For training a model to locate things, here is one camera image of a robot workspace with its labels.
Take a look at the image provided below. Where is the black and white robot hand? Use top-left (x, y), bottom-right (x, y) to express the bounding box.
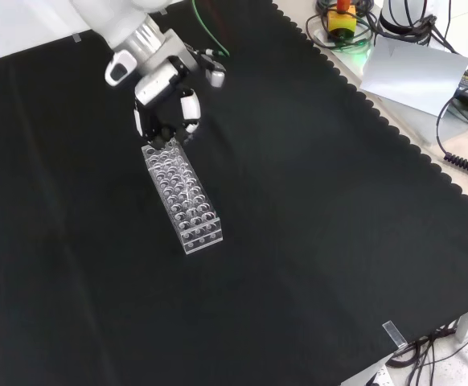
top-left (132, 32), bottom-right (227, 150)

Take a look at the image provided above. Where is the clear acrylic test tube rack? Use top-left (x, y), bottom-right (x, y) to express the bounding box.
top-left (140, 138), bottom-right (224, 256)

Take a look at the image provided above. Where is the black bench cloth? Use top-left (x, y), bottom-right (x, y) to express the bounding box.
top-left (0, 0), bottom-right (468, 386)

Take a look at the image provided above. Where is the yellow stop button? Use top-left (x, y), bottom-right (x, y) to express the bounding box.
top-left (326, 0), bottom-right (358, 42)

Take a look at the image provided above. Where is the pale grey board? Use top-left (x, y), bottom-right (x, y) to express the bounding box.
top-left (359, 39), bottom-right (468, 117)

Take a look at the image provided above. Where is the clear tape strip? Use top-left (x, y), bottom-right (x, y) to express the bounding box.
top-left (381, 320), bottom-right (408, 351)

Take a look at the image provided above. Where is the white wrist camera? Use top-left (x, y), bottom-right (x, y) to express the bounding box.
top-left (104, 49), bottom-right (137, 88)

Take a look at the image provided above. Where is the green cable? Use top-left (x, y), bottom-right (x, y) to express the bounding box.
top-left (191, 0), bottom-right (231, 57)

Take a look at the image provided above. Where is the white cylinder post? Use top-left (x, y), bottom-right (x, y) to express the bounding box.
top-left (378, 0), bottom-right (438, 40)

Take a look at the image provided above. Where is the black cable with ribbed end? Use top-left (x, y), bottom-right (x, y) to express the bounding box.
top-left (434, 92), bottom-right (468, 188)

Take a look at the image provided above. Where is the black cable bundle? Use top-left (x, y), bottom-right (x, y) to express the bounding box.
top-left (385, 307), bottom-right (468, 385)

